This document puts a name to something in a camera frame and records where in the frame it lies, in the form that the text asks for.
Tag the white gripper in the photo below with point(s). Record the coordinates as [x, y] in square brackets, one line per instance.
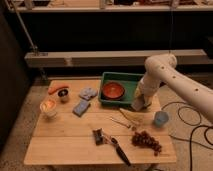
[146, 100]

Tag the grey felt eraser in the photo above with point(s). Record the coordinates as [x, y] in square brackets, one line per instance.
[138, 103]

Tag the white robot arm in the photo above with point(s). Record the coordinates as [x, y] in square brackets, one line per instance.
[161, 68]

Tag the green plastic tray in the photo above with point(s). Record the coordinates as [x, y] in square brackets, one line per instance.
[128, 80]

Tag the wooden spoon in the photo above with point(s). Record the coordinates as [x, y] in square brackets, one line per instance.
[131, 116]

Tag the blue plastic cup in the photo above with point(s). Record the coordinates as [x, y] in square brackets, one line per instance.
[160, 118]

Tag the metal fork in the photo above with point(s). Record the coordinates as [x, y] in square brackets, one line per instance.
[119, 122]

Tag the orange bowl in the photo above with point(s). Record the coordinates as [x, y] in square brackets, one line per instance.
[113, 90]

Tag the bunch of dark grapes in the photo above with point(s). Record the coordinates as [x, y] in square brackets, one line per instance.
[144, 139]

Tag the white lower shelf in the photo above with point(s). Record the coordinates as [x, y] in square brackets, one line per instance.
[111, 58]

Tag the white shelf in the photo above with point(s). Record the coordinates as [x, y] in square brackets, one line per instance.
[111, 58]
[108, 5]

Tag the dark chocolate wrapper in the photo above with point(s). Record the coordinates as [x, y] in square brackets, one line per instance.
[98, 136]

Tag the wooden table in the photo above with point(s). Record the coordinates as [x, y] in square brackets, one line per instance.
[68, 140]

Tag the small metal cup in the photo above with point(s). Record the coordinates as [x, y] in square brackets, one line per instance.
[63, 95]

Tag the orange carrot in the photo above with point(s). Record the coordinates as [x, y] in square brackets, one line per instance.
[55, 88]

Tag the white upper shelf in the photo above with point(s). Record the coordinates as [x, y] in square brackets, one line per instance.
[108, 5]

